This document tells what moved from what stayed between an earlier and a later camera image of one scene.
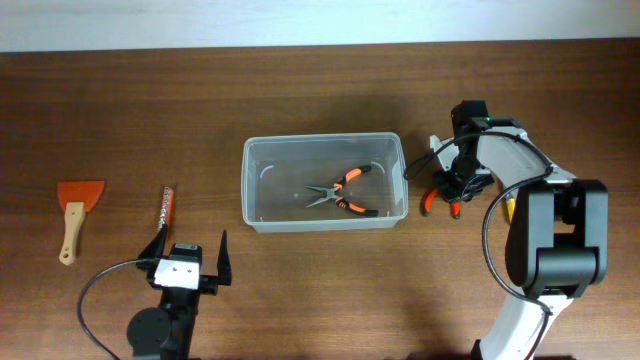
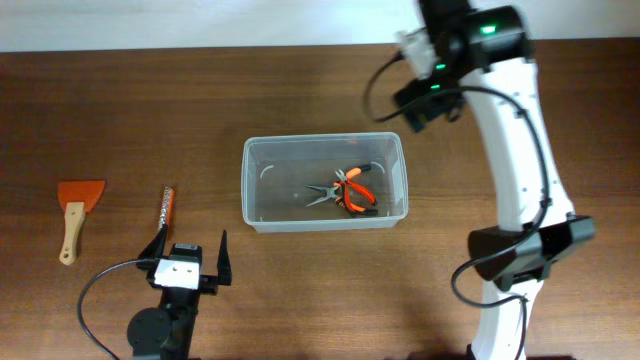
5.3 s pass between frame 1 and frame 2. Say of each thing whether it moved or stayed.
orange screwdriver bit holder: stayed
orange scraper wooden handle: stayed
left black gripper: stayed
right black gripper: moved
